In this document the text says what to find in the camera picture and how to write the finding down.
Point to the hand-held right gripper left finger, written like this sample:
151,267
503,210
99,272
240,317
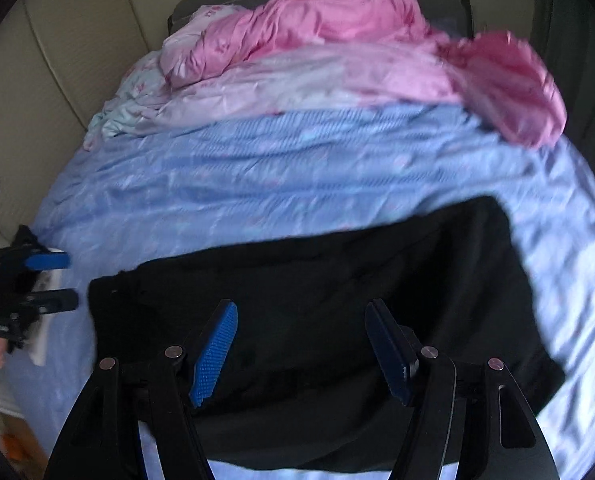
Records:
212,355

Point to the white wardrobe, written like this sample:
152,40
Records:
77,35

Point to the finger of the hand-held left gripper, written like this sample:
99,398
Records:
57,301
50,261

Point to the grey-green curtain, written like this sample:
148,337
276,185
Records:
577,60

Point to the blue patterned bed sheet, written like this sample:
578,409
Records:
277,170

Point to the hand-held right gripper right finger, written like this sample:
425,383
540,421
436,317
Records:
390,355

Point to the white folded cloth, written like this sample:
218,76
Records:
45,330

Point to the pink quilt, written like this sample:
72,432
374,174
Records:
352,25

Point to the light floral pillow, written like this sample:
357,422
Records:
127,95

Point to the black pants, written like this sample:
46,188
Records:
302,300

